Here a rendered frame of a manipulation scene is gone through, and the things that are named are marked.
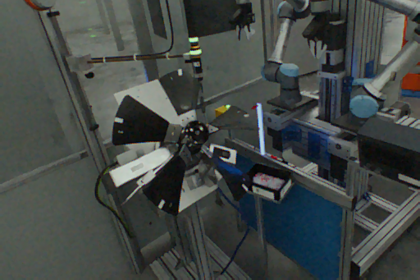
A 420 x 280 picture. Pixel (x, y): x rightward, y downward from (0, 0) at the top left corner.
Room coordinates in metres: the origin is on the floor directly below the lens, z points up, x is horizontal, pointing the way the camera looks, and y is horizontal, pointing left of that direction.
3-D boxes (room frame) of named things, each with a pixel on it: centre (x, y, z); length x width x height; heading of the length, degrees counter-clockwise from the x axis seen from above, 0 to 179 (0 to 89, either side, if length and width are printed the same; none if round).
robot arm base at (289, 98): (1.79, -0.53, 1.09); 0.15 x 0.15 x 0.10
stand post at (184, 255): (1.47, 0.33, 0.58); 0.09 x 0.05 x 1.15; 124
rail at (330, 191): (1.38, -0.33, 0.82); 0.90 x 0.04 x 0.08; 34
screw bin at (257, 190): (1.23, -0.23, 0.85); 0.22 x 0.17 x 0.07; 49
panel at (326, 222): (1.38, -0.33, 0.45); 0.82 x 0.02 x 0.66; 34
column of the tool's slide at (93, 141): (1.52, 0.70, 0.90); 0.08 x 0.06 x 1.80; 159
